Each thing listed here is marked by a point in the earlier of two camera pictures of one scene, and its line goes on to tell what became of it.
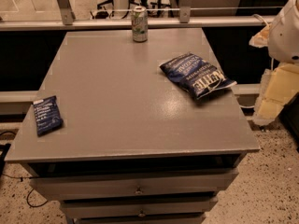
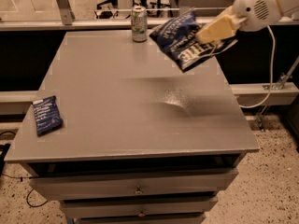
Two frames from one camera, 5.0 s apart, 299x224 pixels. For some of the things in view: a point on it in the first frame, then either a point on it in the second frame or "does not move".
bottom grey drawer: x=140 y=220 does not move
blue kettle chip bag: x=201 y=78 → x=179 y=37
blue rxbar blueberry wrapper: x=48 y=117 does not move
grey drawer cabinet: x=135 y=147 does not move
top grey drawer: x=77 y=187 does not move
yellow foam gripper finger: x=279 y=86 → x=258 y=4
